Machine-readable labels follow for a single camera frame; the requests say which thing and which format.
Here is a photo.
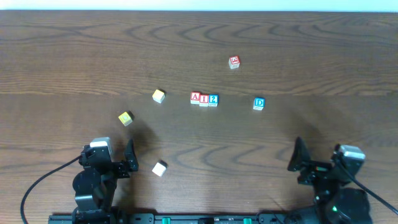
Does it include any blue letter D block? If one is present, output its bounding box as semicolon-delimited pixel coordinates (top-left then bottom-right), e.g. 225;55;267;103
252;97;266;111

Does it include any red letter A block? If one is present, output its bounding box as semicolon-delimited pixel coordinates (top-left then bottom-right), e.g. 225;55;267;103
190;91;201;105

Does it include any red letter I block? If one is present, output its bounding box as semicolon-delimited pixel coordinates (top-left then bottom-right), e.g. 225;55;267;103
199;94;209;107

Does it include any blue number 2 block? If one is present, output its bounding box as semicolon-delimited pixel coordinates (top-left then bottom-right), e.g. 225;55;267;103
208;95;219;107

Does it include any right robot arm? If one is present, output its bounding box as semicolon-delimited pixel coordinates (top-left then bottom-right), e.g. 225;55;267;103
284;137;373;224

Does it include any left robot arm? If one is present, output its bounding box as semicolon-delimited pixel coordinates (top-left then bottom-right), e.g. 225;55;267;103
72;137;139;223

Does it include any plain cream wooden block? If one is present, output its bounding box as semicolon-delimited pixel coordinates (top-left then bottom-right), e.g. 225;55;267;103
152;161;167;177

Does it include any yellow block lower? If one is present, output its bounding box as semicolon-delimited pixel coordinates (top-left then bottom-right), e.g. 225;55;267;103
118;111;134;126

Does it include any yellow block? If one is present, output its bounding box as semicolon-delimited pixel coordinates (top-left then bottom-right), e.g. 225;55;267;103
152;89;165;103
118;111;134;126

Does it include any yellow block upper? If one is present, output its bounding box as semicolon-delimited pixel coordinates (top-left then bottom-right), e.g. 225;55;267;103
152;89;165;103

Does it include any red picture block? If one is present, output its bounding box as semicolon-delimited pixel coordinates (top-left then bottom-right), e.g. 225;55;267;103
228;55;241;69

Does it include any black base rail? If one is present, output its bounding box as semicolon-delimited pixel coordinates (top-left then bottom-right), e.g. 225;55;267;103
48;212;315;224

